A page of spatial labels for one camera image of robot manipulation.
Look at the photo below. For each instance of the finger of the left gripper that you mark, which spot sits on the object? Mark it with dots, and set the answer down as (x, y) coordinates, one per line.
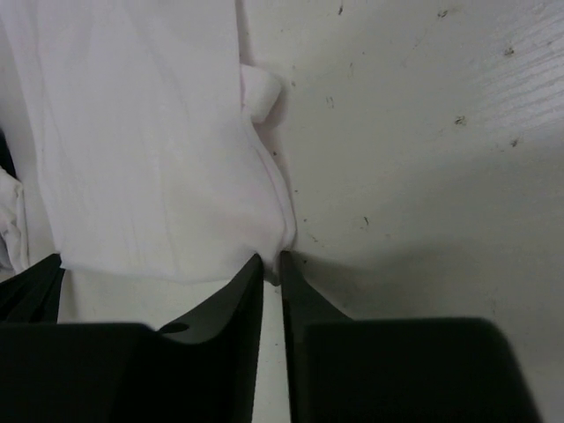
(33, 296)

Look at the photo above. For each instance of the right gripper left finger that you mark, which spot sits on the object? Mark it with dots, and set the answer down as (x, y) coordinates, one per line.
(200, 367)

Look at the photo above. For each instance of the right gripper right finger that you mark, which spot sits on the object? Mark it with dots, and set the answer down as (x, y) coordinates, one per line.
(409, 370)

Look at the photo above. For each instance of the white tank top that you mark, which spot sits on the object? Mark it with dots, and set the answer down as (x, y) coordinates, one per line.
(142, 116)

